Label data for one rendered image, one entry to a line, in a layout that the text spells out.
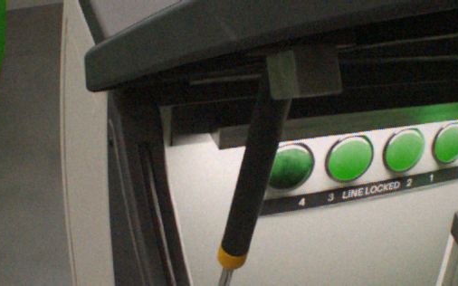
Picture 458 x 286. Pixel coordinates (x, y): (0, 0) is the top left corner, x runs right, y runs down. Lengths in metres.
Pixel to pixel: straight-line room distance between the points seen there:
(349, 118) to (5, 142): 2.85
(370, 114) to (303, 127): 0.06
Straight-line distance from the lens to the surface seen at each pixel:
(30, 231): 3.30
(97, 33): 0.99
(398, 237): 1.11
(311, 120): 0.95
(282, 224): 1.04
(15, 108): 3.97
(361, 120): 0.97
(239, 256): 0.74
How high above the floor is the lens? 1.90
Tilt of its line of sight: 31 degrees down
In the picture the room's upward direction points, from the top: 3 degrees clockwise
